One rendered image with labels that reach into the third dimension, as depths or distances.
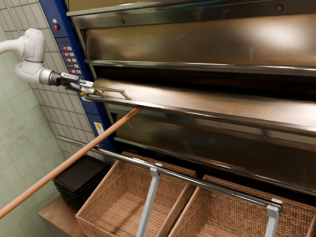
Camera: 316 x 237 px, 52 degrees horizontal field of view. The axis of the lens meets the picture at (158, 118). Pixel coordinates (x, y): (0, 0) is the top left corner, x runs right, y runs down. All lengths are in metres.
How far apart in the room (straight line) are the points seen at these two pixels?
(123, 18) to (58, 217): 1.34
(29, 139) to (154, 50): 1.58
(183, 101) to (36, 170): 1.74
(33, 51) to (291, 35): 1.27
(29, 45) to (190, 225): 1.23
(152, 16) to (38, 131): 1.66
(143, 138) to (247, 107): 0.80
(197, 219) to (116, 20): 1.06
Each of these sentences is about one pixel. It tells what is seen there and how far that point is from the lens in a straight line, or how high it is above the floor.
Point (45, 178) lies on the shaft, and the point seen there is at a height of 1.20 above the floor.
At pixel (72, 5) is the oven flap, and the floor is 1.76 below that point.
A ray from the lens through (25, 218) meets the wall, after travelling 2.97.
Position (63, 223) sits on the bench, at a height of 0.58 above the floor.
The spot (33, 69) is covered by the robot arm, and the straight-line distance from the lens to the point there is 1.88.
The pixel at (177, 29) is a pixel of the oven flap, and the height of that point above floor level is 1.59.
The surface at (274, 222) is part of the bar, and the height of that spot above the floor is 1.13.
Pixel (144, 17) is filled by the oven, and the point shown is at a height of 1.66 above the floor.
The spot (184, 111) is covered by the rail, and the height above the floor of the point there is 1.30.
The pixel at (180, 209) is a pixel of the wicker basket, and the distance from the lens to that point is 1.71.
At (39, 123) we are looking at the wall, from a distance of 2.80.
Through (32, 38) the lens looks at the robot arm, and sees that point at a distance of 1.85.
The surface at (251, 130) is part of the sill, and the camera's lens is 1.41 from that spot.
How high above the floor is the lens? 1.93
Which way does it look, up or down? 28 degrees down
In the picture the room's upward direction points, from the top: 16 degrees counter-clockwise
